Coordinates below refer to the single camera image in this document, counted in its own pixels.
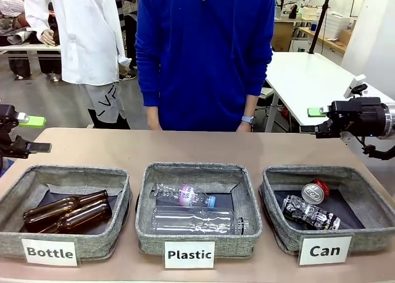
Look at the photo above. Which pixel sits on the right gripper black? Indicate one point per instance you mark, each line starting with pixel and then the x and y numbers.
pixel 361 116

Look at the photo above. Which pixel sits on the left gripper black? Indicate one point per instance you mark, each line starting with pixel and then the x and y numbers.
pixel 6 114

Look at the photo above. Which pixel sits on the crushed red drink can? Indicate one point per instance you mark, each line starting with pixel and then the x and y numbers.
pixel 314 191

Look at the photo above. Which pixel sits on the brown glass bottle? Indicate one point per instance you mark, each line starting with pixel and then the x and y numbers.
pixel 46 213
pixel 89 216

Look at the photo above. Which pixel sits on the black printed drink can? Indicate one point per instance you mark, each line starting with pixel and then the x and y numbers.
pixel 308 213

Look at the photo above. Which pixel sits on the crushed bottle with purple label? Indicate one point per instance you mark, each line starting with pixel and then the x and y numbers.
pixel 185 196

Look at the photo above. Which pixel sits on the clear plastic bottle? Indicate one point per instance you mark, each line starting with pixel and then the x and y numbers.
pixel 194 221

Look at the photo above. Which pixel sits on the person's right forearm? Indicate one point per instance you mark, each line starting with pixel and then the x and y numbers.
pixel 152 114

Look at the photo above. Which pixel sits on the person's left forearm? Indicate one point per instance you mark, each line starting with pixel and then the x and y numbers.
pixel 251 105

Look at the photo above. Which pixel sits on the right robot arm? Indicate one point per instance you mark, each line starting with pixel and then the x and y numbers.
pixel 390 120

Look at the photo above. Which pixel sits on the grey basket labelled Can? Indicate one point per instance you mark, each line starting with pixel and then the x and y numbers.
pixel 364 184

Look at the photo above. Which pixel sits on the grey basket labelled Bottle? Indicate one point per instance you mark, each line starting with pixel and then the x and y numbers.
pixel 18 233

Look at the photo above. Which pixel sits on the white Can label card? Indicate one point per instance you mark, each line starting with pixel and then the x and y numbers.
pixel 324 251

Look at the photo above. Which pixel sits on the grey basket labelled Plastic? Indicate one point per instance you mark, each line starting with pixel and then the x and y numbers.
pixel 148 233

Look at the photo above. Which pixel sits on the person's left hand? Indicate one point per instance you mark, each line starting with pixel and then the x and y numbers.
pixel 242 128

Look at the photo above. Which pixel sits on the person's right hand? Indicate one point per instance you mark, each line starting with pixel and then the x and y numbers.
pixel 155 127

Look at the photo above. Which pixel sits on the white side table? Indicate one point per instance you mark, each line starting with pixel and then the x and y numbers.
pixel 308 79

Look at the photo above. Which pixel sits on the light blue wrist watch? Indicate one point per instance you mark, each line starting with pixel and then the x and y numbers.
pixel 248 119

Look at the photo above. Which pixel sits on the black mannequin legs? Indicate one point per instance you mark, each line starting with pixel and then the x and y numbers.
pixel 108 120

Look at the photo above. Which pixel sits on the grey printed mannequin shorts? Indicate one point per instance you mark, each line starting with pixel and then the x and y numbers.
pixel 105 100

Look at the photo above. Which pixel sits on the wooden workbench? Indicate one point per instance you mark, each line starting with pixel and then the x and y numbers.
pixel 324 39

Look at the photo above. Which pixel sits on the white background table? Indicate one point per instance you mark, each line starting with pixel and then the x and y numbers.
pixel 27 48

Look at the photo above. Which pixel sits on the brown cardboard box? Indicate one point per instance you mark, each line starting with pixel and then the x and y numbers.
pixel 281 36

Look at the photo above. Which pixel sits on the mannequin hand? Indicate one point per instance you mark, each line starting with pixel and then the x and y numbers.
pixel 48 37

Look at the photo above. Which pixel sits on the stack of white boxes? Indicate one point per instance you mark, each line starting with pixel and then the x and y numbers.
pixel 339 23

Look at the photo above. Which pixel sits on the black tripod pole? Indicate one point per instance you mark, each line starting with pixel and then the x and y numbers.
pixel 321 17

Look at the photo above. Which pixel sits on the person in white coat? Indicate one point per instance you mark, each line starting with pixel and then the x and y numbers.
pixel 86 32

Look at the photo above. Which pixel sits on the pile of cloths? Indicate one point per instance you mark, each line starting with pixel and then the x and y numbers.
pixel 14 20

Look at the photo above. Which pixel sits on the white Bottle label card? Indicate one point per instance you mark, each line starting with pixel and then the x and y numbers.
pixel 51 251

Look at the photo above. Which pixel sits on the person in blue sweater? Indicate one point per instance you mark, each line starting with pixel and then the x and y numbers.
pixel 203 63

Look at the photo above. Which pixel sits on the white Plastic label card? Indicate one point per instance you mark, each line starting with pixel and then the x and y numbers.
pixel 189 254

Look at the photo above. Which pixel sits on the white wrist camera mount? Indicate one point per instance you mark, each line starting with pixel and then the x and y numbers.
pixel 355 85

